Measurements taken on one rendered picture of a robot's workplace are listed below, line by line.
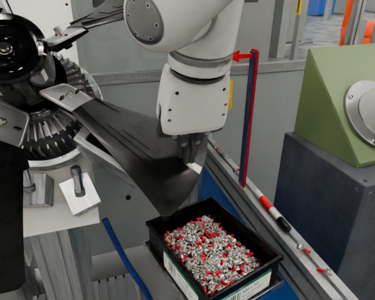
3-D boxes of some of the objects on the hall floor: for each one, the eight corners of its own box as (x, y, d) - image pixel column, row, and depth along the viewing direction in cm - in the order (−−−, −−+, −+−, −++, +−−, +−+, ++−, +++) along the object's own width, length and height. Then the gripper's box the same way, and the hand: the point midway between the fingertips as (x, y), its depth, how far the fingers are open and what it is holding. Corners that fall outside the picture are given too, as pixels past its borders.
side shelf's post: (88, 284, 153) (56, 131, 115) (97, 283, 154) (67, 130, 116) (88, 291, 149) (55, 136, 111) (97, 289, 150) (66, 134, 112)
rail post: (193, 297, 146) (194, 152, 111) (200, 294, 148) (205, 150, 112) (195, 304, 143) (198, 157, 107) (203, 302, 144) (209, 155, 108)
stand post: (78, 327, 133) (8, 53, 81) (100, 321, 136) (45, 52, 83) (78, 336, 130) (5, 56, 77) (100, 330, 132) (43, 55, 79)
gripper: (148, 78, 36) (147, 181, 48) (262, 71, 40) (234, 167, 52) (137, 49, 41) (139, 149, 53) (239, 44, 45) (218, 138, 57)
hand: (187, 150), depth 51 cm, fingers closed
